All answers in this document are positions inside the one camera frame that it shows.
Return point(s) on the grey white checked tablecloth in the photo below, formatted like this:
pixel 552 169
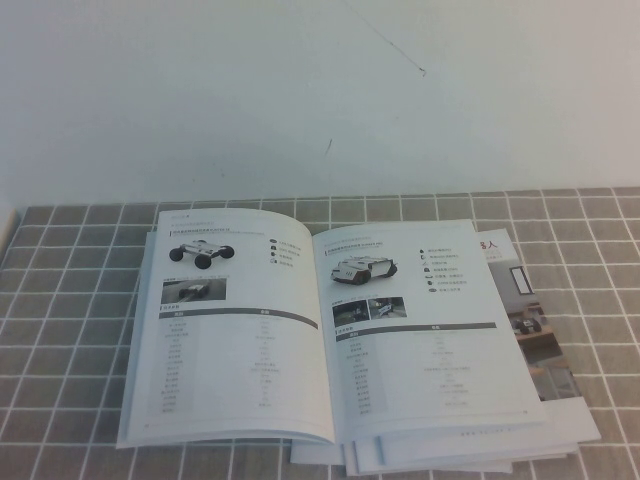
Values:
pixel 60 325

